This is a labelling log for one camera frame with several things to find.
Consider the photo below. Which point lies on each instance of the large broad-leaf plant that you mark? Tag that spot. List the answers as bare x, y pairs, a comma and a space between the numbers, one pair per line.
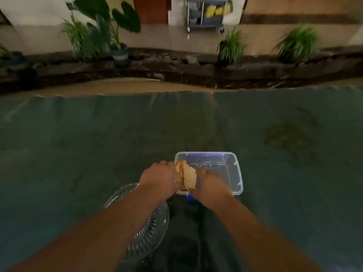
99, 14

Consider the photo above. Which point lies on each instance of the person's left forearm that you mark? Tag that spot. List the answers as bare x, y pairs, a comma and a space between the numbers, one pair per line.
107, 232

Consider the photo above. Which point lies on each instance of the blue container lid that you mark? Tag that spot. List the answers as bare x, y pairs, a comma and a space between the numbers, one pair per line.
192, 197

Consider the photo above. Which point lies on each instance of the clear glass plate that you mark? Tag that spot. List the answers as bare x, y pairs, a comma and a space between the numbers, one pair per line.
147, 235

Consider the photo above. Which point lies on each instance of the thin-leaf grass plant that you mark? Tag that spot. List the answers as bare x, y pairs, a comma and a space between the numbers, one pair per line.
231, 48
75, 33
297, 43

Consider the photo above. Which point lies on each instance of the person's right forearm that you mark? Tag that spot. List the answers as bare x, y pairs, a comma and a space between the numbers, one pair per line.
255, 240

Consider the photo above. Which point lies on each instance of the person's right hand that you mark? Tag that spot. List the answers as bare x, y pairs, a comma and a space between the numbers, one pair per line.
211, 189

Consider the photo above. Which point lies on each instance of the clear plastic container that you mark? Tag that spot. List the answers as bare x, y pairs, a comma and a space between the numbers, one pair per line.
227, 178

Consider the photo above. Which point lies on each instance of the dark rock border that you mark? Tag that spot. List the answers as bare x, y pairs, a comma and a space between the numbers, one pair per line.
181, 70

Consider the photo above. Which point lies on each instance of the person's left hand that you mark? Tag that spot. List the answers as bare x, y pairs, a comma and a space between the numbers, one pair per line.
158, 178

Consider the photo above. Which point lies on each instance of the brown wooden door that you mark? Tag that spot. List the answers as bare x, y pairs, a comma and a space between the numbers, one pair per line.
150, 9

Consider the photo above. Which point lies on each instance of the small dark potted plant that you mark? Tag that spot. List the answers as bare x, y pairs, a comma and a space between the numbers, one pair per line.
12, 58

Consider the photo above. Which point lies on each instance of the yellow cloths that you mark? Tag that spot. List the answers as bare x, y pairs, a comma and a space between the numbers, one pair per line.
217, 10

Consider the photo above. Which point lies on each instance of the green tablecloth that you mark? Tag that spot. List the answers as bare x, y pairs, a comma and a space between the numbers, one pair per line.
85, 138

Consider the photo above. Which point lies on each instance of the grey metal trolley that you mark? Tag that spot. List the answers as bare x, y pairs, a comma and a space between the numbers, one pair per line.
198, 22

